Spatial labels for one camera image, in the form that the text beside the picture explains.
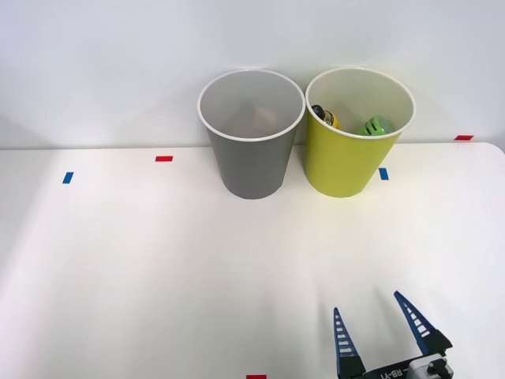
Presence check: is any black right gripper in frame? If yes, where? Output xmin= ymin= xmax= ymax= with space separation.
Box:
xmin=333 ymin=291 xmax=454 ymax=379

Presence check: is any yellow-green plastic waste bin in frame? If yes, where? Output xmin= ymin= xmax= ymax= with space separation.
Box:
xmin=305 ymin=67 xmax=417 ymax=199

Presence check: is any small bottle with yellow label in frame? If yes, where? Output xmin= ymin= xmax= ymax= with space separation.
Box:
xmin=310 ymin=103 xmax=344 ymax=130

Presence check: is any green plastic bottle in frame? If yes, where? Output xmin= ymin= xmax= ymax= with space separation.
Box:
xmin=352 ymin=114 xmax=396 ymax=137

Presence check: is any grey plastic waste bin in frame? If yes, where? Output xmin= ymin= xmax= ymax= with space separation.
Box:
xmin=196 ymin=69 xmax=306 ymax=201

